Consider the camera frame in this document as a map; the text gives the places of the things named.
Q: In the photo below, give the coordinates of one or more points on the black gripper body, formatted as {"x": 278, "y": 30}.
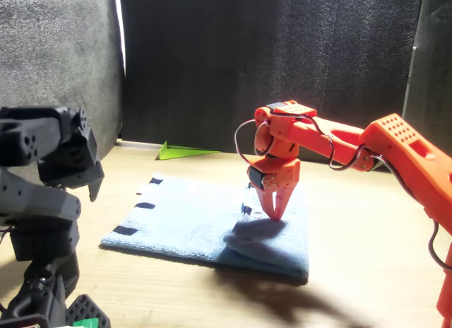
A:
{"x": 77, "y": 176}

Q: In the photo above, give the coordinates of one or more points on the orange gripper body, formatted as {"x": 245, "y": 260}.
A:
{"x": 286, "y": 170}

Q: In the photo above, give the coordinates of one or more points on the light blue towel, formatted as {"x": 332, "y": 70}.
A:
{"x": 176, "y": 222}

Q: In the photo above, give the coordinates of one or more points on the green clamp at black arm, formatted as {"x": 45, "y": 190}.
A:
{"x": 86, "y": 323}

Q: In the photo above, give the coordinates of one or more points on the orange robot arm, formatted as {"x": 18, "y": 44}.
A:
{"x": 395, "y": 147}

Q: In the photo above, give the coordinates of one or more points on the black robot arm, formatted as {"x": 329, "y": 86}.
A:
{"x": 35, "y": 200}

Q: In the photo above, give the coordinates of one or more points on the grey foam panel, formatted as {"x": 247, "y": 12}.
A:
{"x": 53, "y": 59}

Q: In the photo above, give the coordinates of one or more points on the wide black foam panel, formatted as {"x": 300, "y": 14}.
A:
{"x": 212, "y": 59}

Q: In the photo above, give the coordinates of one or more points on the narrow black foam panel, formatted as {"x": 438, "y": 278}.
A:
{"x": 434, "y": 77}

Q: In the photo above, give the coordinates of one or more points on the green plastic wedge bracket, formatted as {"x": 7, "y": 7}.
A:
{"x": 173, "y": 153}

